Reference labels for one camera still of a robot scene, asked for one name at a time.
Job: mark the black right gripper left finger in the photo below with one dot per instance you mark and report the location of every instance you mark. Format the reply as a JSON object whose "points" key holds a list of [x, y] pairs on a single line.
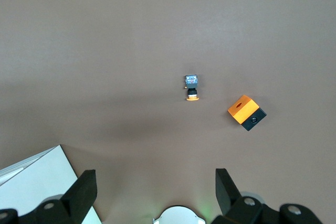
{"points": [[73, 200]]}

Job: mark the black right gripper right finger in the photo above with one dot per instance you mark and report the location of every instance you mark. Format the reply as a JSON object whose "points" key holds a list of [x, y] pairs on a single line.
{"points": [[236, 208]]}

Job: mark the white drawer cabinet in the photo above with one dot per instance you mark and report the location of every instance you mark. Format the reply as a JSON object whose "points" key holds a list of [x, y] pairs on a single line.
{"points": [[34, 176]]}

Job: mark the orange and black button box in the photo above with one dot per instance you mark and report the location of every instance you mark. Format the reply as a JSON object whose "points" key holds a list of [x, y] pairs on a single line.
{"points": [[244, 110]]}

